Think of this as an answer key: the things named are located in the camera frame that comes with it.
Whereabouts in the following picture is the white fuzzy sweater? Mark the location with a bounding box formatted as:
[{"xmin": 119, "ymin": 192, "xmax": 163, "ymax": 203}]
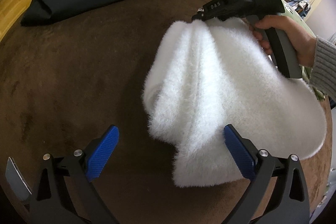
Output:
[{"xmin": 142, "ymin": 18, "xmax": 327, "ymax": 187}]

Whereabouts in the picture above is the blue clothes pile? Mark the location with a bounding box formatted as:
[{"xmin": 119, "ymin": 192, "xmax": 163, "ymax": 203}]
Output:
[{"xmin": 286, "ymin": 0, "xmax": 311, "ymax": 18}]

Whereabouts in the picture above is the person's right hand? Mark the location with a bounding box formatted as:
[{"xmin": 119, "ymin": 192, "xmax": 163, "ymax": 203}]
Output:
[{"xmin": 249, "ymin": 15, "xmax": 317, "ymax": 68}]

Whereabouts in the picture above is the grey knit right sleeve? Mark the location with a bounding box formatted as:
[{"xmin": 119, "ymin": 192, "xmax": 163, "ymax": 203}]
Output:
[{"xmin": 310, "ymin": 37, "xmax": 336, "ymax": 100}]

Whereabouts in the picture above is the brown bed blanket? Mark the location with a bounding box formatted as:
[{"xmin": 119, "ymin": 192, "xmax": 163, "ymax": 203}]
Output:
[{"xmin": 1, "ymin": 0, "xmax": 332, "ymax": 223}]

